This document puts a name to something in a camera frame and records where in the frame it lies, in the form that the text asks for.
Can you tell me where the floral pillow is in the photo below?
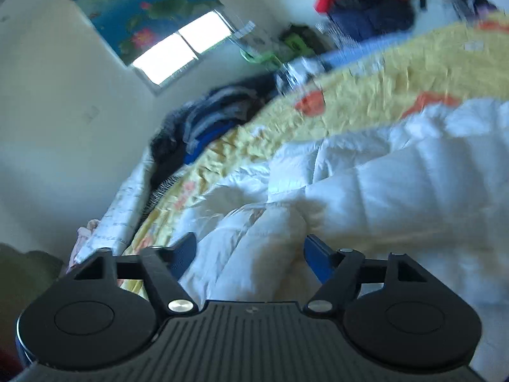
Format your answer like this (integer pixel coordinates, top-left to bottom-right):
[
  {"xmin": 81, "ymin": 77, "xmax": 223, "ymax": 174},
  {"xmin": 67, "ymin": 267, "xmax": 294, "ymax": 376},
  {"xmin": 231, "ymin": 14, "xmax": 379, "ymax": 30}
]
[{"xmin": 233, "ymin": 20, "xmax": 279, "ymax": 54}]

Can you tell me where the zebra striped cloth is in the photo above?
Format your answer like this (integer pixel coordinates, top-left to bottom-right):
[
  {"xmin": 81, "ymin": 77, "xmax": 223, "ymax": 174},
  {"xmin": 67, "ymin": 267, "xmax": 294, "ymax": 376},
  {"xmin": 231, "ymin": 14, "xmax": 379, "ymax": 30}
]
[{"xmin": 141, "ymin": 175, "xmax": 179, "ymax": 216}]

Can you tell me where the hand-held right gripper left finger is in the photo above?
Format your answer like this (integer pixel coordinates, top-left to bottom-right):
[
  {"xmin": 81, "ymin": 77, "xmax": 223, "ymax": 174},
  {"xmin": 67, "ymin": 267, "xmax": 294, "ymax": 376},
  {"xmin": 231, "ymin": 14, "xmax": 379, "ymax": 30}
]
[{"xmin": 73, "ymin": 231, "xmax": 199, "ymax": 319}]

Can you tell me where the sliding window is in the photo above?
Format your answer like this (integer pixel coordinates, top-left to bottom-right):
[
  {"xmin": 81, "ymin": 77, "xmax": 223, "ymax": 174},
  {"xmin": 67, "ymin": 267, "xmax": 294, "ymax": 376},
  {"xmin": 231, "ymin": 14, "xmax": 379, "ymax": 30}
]
[{"xmin": 129, "ymin": 10, "xmax": 236, "ymax": 97}]

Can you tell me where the dark bag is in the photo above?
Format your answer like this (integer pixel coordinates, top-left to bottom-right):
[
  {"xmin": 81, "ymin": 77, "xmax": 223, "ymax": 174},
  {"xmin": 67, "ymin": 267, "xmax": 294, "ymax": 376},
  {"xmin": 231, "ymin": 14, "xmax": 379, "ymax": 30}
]
[{"xmin": 278, "ymin": 24, "xmax": 319, "ymax": 48}]

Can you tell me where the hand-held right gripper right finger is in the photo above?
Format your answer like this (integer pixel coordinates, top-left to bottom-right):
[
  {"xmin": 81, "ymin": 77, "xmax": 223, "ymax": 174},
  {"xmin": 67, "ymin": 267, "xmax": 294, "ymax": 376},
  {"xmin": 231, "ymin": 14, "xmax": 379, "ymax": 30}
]
[{"xmin": 303, "ymin": 235, "xmax": 429, "ymax": 316}]

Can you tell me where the lotus print roller blind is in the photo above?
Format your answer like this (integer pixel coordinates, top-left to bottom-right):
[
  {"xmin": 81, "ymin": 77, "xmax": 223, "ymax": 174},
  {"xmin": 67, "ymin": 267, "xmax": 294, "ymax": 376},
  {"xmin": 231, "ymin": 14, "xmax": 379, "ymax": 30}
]
[{"xmin": 71, "ymin": 0, "xmax": 221, "ymax": 66}]

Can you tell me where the green plastic chair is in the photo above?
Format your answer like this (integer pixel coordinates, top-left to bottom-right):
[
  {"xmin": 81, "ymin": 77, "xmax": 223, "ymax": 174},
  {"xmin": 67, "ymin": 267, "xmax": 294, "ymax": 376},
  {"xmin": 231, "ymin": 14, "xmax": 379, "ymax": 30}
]
[{"xmin": 239, "ymin": 34, "xmax": 315, "ymax": 67}]

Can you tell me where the navy jacket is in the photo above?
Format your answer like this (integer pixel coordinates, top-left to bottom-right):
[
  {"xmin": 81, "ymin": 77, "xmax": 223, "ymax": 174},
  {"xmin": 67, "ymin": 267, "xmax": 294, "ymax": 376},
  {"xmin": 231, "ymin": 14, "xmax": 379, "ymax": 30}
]
[{"xmin": 326, "ymin": 0, "xmax": 418, "ymax": 42}]

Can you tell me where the black white print cloth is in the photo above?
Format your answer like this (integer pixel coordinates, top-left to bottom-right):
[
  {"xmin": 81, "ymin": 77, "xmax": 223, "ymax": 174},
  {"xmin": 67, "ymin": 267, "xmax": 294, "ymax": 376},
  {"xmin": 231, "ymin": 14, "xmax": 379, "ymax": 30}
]
[{"xmin": 274, "ymin": 58, "xmax": 323, "ymax": 93}]

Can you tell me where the white puffer jacket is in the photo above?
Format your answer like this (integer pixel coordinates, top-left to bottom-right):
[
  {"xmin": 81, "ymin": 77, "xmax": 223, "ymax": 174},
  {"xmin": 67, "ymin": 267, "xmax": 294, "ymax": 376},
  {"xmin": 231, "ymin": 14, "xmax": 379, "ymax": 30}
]
[{"xmin": 175, "ymin": 99, "xmax": 509, "ymax": 371}]

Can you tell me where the yellow carrot print bedsheet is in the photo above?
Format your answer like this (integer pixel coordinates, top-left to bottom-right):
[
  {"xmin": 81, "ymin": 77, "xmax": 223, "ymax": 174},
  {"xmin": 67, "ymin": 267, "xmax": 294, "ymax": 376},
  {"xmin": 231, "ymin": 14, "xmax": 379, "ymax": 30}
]
[{"xmin": 119, "ymin": 12, "xmax": 509, "ymax": 299}]

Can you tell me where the pile of dark folded clothes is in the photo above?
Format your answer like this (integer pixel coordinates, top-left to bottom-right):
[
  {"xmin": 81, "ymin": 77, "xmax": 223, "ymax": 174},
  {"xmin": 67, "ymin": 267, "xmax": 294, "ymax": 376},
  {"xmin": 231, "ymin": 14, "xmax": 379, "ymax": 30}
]
[{"xmin": 149, "ymin": 83, "xmax": 279, "ymax": 186}]

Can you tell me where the white printed quilt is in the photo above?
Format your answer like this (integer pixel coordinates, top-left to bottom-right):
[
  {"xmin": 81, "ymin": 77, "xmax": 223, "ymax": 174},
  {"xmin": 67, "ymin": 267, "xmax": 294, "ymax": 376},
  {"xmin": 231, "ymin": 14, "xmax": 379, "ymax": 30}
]
[{"xmin": 72, "ymin": 155, "xmax": 160, "ymax": 265}]

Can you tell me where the light blue blanket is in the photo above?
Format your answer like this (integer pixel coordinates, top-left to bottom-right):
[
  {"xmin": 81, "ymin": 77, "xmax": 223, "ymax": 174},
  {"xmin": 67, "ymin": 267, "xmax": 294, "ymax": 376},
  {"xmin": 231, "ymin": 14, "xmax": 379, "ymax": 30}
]
[{"xmin": 318, "ymin": 34, "xmax": 398, "ymax": 72}]

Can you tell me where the olive green cloth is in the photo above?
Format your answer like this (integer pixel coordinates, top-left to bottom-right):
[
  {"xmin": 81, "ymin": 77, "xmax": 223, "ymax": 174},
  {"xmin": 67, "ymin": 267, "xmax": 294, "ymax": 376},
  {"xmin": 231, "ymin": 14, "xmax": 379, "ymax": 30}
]
[{"xmin": 0, "ymin": 243, "xmax": 66, "ymax": 351}]

